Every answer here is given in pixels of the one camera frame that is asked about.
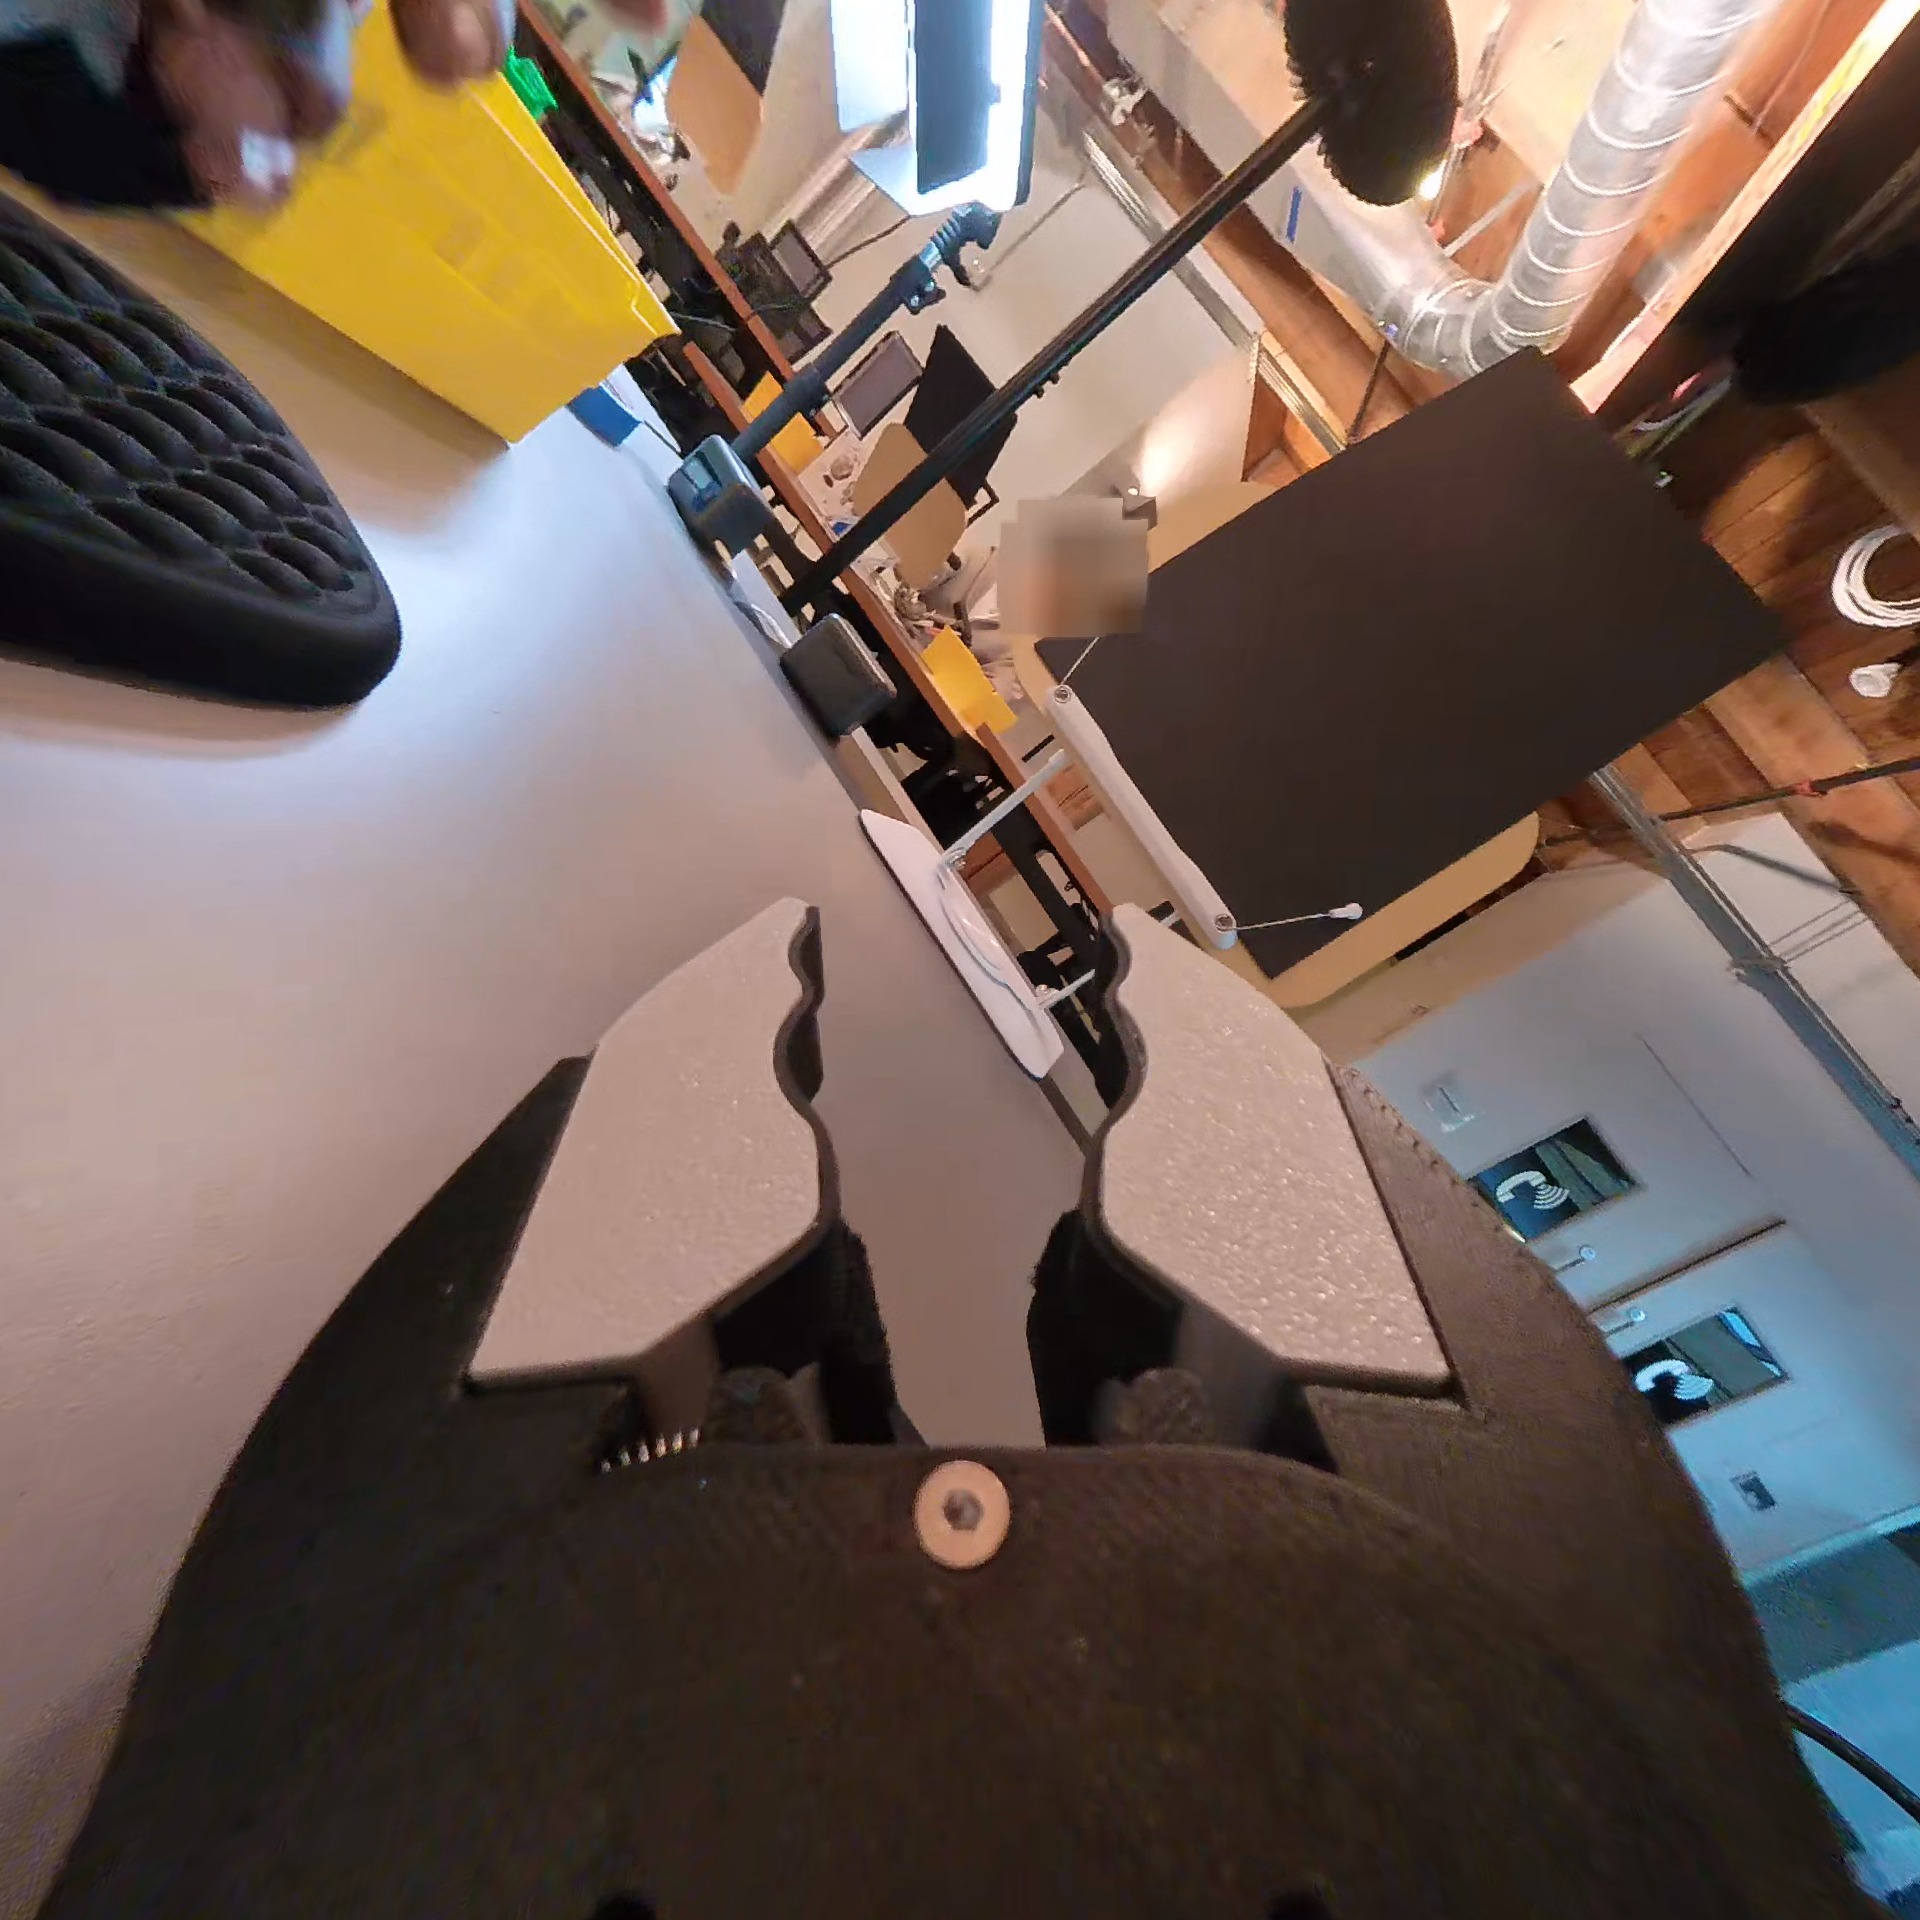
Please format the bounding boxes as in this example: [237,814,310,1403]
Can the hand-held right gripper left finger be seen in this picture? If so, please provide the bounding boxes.
[469,897,834,1390]

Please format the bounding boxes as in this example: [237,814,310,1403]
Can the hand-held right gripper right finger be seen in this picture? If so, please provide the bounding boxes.
[1099,905,1455,1390]

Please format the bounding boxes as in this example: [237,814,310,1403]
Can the yellow plastic bin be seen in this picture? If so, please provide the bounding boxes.
[172,0,680,445]

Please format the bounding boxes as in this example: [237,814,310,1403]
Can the person's left hand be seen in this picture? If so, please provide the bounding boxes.
[142,0,512,153]

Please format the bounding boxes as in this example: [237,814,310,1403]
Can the phone booth window sign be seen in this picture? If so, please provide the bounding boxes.
[1470,1117,1641,1244]
[1626,1308,1790,1428]

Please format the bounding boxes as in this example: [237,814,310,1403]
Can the black mesh cushion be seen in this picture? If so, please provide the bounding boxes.
[0,186,404,710]

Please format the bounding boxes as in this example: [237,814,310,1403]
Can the white board stand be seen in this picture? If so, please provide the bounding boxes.
[862,682,1368,1079]

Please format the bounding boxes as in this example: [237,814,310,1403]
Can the dark pole base block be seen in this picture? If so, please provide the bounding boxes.
[780,613,900,740]

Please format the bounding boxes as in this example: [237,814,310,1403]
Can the grey stand base block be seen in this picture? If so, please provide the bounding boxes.
[667,439,775,554]

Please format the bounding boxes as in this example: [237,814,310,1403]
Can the black light stand pole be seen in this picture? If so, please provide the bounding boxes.
[734,203,1005,453]

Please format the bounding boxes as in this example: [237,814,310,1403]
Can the black round ceiling fixture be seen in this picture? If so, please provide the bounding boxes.
[1725,240,1920,408]

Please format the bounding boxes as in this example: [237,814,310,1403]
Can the black disc on pole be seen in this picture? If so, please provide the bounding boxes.
[780,0,1461,618]

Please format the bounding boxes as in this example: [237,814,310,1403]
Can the white cable coil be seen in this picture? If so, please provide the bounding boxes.
[1832,524,1920,630]

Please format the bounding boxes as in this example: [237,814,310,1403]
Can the silver air duct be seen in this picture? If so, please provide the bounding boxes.
[1110,0,1773,378]

